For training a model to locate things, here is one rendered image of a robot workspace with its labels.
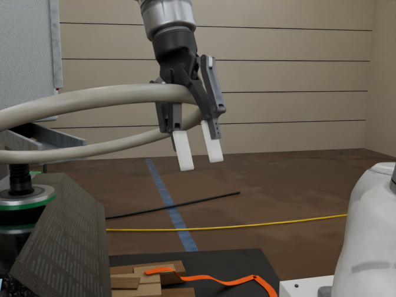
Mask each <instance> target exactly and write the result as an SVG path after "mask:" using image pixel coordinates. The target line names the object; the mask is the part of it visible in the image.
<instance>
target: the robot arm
mask: <svg viewBox="0 0 396 297"><path fill-rule="evenodd" d="M135 1H137V2H138V4H139V6H140V9H141V16H142V18H143V22H144V27H145V31H146V36H147V39H148V40H149V41H151V42H152V44H153V49H154V54H155V58H156V60H157V62H158V63H159V65H160V76H159V77H158V78H157V79H156V80H155V81H154V80H151V81H150V82H149V84H165V83H166V84H178V85H185V86H186V87H188V88H189V90H190V92H191V94H192V96H193V98H194V99H195V101H196V103H197V105H198V107H199V109H200V111H201V113H202V114H203V119H202V120H203V121H202V122H201V124H202V129H203V134H204V139H205V142H206V147H207V152H208V155H209V160H210V162H211V163H214V162H220V161H223V156H222V151H221V148H220V143H219V139H220V138H221V132H220V127H219V123H218V118H219V116H220V115H221V114H223V113H225V112H226V106H225V102H224V99H223V96H222V92H221V89H220V85H219V82H218V79H217V75H216V72H215V58H214V57H213V56H209V55H204V54H203V55H202V56H201V57H200V56H198V54H197V45H196V40H195V37H194V32H195V30H196V22H195V19H194V15H193V10H192V2H191V0H135ZM199 67H200V69H201V74H202V77H203V81H204V85H205V88H206V91H205V89H204V88H203V86H202V84H203V83H202V81H201V79H200V77H199V75H198V71H199ZM206 92H207V93H206ZM155 105H156V111H157V118H158V122H159V129H160V132H161V133H168V134H170V136H171V141H172V144H173V149H174V151H175V152H177V156H178V160H179V165H180V170H181V171H186V170H193V169H194V165H193V160H192V155H191V152H190V147H189V142H188V139H187V134H186V131H184V130H182V103H174V102H155ZM318 297H396V163H393V162H384V163H377V164H376V165H374V166H373V167H371V168H370V169H368V170H367V171H366V172H365V173H364V174H363V175H362V176H361V178H360V179H359V180H358V182H357V183H356V185H355V187H354V188H353V190H352V192H351V197H350V200H349V206H348V213H347V218H346V226H345V235H344V244H343V247H342V251H341V254H340V256H339V259H338V262H337V265H336V269H335V274H334V279H333V284H332V286H321V287H320V288H318Z"/></svg>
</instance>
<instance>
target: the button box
mask: <svg viewBox="0 0 396 297"><path fill-rule="evenodd" d="M49 19H50V30H51V48H52V67H53V77H54V88H63V80H62V61H61V40H60V20H59V9H58V0H49Z"/></svg>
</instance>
